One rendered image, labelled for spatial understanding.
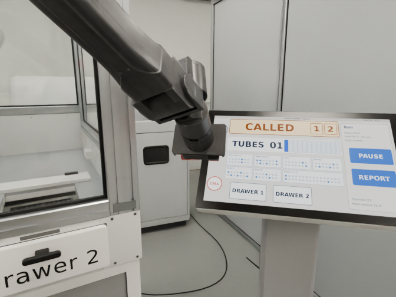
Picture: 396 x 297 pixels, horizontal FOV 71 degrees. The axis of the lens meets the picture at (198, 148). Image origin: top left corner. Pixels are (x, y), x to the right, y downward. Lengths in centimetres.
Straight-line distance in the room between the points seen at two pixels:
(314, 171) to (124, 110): 51
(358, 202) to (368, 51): 91
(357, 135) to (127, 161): 61
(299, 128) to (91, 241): 63
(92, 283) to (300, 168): 63
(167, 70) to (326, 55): 139
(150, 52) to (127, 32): 4
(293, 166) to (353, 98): 85
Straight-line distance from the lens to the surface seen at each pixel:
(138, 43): 34
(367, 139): 85
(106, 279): 86
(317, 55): 173
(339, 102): 161
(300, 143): 80
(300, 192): 75
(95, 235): 75
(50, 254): 72
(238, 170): 76
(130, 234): 80
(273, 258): 91
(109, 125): 70
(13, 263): 77
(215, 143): 52
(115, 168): 72
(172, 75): 37
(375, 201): 79
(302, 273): 94
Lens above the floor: 127
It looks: 12 degrees down
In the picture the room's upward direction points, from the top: straight up
